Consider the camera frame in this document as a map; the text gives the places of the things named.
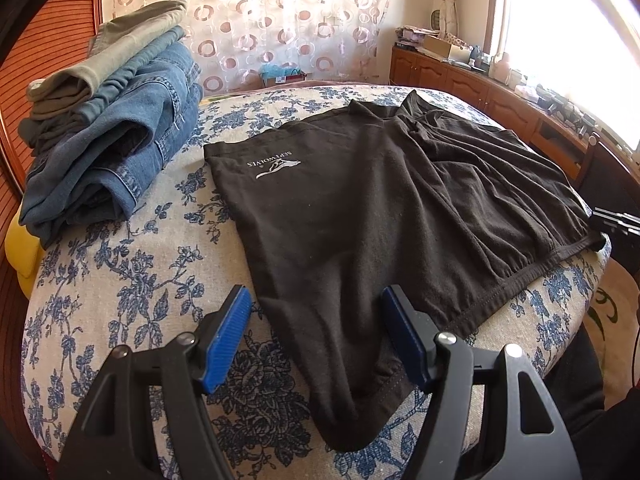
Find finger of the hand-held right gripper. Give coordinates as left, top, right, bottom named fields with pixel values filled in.
left=589, top=206, right=640, bottom=237

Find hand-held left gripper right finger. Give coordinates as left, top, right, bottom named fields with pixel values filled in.
left=381, top=284, right=585, bottom=480

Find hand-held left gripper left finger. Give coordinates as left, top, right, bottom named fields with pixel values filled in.
left=55, top=285, right=253, bottom=480

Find black pants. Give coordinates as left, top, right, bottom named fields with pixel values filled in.
left=204, top=89, right=608, bottom=453

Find grey-green folded pants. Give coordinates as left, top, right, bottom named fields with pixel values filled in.
left=19, top=30, right=186, bottom=153

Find olive folded pants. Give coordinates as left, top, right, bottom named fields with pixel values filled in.
left=25, top=0, right=188, bottom=121

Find dark chair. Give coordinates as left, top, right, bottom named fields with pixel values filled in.
left=580, top=132, right=640, bottom=201

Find patterned floor rug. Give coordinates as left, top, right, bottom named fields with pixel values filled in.
left=582, top=255, right=640, bottom=386

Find blue floral bed sheet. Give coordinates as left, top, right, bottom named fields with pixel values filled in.
left=20, top=82, right=608, bottom=480

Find bright window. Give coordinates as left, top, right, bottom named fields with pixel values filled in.
left=490, top=0, right=640, bottom=161

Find blue folded jeans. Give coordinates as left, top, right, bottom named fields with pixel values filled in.
left=30, top=40, right=201, bottom=196
left=19, top=85, right=205, bottom=250

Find wooden window cabinet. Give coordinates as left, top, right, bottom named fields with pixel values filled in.
left=390, top=42, right=640, bottom=186

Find yellow plush pillow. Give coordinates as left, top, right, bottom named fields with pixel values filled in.
left=4, top=207, right=43, bottom=293

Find open cardboard box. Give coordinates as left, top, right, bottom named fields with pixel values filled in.
left=422, top=35, right=471, bottom=61

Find small cardboard box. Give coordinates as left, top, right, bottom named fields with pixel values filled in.
left=259, top=66, right=308, bottom=90

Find colourful floral blanket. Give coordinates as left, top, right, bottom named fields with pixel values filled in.
left=200, top=79, right=396, bottom=106

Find stack of papers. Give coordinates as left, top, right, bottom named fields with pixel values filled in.
left=396, top=25, right=436, bottom=53

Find circle-patterned sheer curtain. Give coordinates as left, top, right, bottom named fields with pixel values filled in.
left=100, top=0, right=441, bottom=96

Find wooden slatted wardrobe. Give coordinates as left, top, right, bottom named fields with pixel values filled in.
left=0, top=0, right=106, bottom=461

